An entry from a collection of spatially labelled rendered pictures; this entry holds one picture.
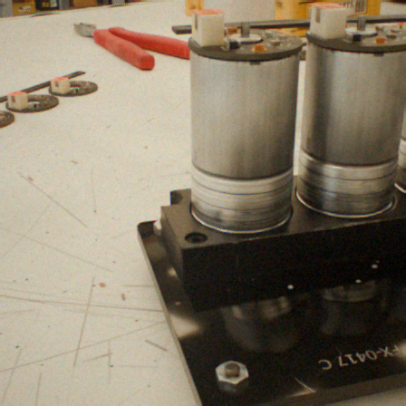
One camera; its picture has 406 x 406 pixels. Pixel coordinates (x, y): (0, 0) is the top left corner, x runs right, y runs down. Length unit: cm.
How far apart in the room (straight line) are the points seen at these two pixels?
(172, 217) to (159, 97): 16
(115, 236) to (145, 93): 14
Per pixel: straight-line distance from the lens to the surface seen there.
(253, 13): 30
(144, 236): 16
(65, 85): 32
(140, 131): 26
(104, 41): 41
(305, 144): 15
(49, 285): 17
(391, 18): 17
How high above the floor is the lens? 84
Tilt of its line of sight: 27 degrees down
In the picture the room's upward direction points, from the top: straight up
